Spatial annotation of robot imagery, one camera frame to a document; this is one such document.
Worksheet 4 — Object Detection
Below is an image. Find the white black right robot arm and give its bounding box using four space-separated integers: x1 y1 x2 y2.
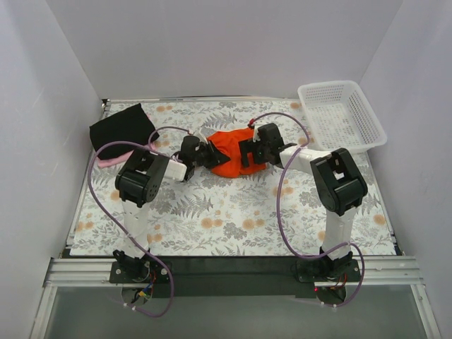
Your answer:
239 119 368 281

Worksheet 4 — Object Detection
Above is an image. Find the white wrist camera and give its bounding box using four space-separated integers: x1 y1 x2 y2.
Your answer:
189 129 208 144
248 119 263 142

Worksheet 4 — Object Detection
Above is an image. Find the white plastic basket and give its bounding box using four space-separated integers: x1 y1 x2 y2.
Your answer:
297 81 387 154

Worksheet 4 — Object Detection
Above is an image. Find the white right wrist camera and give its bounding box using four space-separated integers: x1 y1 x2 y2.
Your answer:
248 119 263 142

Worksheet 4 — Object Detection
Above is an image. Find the aluminium frame rail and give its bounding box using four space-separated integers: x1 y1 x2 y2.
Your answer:
32 256 441 338

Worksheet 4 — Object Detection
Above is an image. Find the folded black t shirt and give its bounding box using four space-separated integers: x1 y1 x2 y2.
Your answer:
89 103 156 151

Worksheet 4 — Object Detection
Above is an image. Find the folded pink t shirt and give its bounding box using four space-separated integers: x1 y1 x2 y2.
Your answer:
97 112 158 169

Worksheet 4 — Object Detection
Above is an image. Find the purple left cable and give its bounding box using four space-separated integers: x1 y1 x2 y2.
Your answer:
86 126 175 319

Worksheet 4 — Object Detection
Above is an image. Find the orange t shirt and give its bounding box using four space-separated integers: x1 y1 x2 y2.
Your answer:
207 128 266 178

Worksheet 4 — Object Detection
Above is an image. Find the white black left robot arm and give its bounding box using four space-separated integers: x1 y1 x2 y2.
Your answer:
114 136 231 283

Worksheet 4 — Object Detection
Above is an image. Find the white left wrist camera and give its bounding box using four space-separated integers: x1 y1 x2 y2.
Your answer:
189 129 208 144

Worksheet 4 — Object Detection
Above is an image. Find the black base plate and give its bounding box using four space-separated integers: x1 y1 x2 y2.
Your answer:
109 254 361 302

